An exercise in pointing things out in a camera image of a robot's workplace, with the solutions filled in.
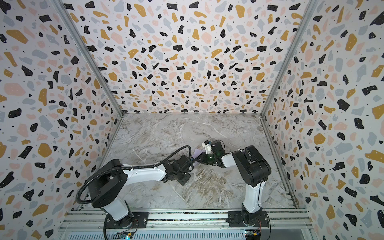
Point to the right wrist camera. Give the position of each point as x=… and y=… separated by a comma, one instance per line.
x=208, y=147

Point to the right circuit board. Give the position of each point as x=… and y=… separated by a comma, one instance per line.
x=253, y=235

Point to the left aluminium corner post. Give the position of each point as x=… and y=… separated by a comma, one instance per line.
x=64, y=15

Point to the left circuit board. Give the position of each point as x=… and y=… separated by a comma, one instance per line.
x=125, y=235

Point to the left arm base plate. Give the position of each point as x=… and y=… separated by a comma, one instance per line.
x=135, y=220

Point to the right aluminium corner post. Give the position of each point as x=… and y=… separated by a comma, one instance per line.
x=291, y=51

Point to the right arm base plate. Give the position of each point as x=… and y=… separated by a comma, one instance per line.
x=237, y=219

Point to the aluminium corner post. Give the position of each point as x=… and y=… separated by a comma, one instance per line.
x=64, y=15
x=291, y=51

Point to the circuit board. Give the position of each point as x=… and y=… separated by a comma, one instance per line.
x=125, y=235
x=253, y=235

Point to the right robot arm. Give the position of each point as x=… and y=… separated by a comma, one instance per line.
x=252, y=166

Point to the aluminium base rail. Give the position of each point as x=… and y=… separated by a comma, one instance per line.
x=189, y=224

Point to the lilac square paper sheet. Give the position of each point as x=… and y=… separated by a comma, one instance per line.
x=196, y=153

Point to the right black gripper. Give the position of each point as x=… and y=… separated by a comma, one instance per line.
x=208, y=157

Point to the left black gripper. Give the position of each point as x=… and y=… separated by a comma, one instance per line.
x=187, y=177

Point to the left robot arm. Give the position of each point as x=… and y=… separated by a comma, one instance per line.
x=105, y=185

